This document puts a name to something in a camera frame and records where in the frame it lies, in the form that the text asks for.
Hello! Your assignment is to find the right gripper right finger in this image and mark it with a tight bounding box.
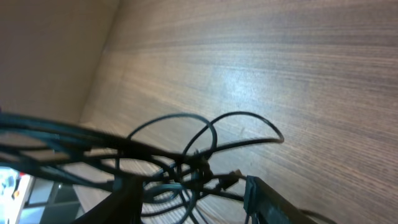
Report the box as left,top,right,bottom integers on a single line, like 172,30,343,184
243,175,316,224

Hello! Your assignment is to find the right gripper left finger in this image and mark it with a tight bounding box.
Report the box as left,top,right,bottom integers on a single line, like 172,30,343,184
73,177,144,224

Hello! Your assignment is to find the black cable bundle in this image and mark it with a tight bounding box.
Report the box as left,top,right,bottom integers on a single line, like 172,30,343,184
0,111,338,224

